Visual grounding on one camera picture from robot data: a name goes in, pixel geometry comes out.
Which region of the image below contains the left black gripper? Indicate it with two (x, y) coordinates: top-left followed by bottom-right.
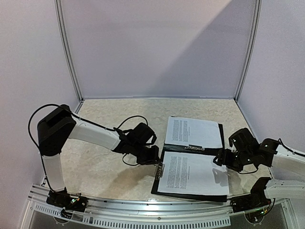
(131, 142), (161, 166)

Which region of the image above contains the printed paper stack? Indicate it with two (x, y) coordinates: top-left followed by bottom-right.
(157, 151), (229, 196)

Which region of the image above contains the black file folder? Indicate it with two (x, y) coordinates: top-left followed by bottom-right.
(151, 117), (229, 202)

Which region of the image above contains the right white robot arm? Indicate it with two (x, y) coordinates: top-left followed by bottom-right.
(213, 128), (305, 208)

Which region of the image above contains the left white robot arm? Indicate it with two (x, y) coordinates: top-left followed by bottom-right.
(37, 104), (160, 207)

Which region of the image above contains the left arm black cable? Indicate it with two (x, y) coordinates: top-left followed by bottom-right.
(28, 104), (150, 167)

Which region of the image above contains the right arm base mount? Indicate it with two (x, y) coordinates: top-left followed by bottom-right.
(230, 177), (272, 213)

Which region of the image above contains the curved aluminium rail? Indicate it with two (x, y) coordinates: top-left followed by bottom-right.
(28, 183), (290, 218)

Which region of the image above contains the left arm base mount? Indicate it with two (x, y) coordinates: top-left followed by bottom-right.
(46, 189), (88, 212)

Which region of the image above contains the perforated white cable tray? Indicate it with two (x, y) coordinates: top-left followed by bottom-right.
(29, 204), (231, 229)

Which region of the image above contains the right aluminium frame post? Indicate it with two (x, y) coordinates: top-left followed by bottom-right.
(234, 0), (262, 103)

